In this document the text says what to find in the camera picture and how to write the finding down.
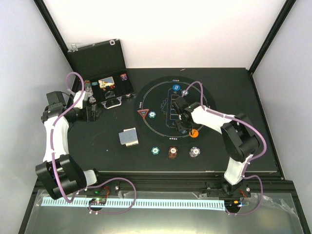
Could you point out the black aluminium poker case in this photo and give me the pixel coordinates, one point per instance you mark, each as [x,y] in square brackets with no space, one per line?
[101,60]

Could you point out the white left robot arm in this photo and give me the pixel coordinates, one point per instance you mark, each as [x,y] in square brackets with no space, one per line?
[59,173]

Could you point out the chip row in case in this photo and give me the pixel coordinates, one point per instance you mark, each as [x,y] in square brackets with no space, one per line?
[89,91]

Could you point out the green poker chip stack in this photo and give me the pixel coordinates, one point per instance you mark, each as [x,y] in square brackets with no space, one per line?
[155,150]

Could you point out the blue backed card deck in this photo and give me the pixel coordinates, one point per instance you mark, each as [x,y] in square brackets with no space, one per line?
[128,137]

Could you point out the orange poker chip stack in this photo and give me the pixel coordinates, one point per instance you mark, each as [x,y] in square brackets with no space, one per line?
[172,152]

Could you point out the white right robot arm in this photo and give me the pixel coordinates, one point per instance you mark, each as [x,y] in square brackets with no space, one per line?
[240,138]

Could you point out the white slotted cable duct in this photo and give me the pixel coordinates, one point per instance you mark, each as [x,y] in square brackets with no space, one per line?
[124,203]

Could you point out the blue white poker chip stack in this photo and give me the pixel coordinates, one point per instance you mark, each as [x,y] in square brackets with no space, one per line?
[194,152]

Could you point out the blue green fifty chips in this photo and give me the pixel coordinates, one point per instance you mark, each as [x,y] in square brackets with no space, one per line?
[184,93]

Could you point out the card box in case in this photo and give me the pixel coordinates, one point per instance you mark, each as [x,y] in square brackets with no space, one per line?
[106,82]

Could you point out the blue small blind button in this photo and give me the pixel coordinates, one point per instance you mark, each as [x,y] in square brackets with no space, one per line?
[176,88]

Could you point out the red triangular dealer button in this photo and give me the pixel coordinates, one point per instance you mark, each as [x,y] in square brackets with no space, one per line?
[143,113]

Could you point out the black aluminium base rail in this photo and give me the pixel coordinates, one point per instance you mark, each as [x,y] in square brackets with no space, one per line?
[160,181]

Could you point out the purple chips in case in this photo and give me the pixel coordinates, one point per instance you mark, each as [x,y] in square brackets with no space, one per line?
[124,77]

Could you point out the round black poker mat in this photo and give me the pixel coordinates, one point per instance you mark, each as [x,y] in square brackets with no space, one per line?
[158,96]

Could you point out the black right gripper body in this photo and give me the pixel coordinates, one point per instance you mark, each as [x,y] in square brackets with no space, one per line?
[183,126]

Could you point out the orange big blind button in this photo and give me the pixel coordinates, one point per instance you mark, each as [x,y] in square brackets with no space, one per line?
[194,133]

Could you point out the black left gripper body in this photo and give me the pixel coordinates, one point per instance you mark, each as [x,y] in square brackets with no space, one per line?
[88,118]

